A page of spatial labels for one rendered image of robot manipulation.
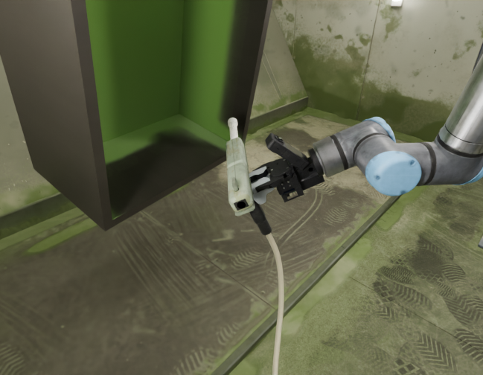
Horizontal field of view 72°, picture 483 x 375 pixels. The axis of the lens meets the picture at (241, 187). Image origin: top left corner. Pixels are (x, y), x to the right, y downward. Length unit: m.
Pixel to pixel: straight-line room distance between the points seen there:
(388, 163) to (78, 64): 0.59
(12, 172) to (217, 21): 1.10
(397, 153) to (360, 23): 2.06
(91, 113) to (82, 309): 0.80
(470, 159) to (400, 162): 0.13
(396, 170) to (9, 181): 1.53
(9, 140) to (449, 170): 1.65
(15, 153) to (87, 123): 1.06
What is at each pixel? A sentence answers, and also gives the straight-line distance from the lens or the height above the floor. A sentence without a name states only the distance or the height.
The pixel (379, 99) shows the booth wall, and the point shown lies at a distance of 2.70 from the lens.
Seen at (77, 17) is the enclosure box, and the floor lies 0.96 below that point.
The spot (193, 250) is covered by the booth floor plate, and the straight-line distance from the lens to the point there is 1.45.
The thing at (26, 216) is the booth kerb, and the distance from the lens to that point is 1.77.
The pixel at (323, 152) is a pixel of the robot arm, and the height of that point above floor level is 0.68.
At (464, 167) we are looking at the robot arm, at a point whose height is 0.71.
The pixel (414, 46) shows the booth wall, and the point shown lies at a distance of 2.58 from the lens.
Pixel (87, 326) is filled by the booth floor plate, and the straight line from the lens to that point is 1.30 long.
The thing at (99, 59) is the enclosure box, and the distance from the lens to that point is 1.15.
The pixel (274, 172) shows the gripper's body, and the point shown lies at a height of 0.62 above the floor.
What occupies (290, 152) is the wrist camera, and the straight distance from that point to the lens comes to 0.78.
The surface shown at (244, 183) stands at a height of 0.63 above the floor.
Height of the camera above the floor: 1.02
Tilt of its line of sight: 32 degrees down
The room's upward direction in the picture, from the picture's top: straight up
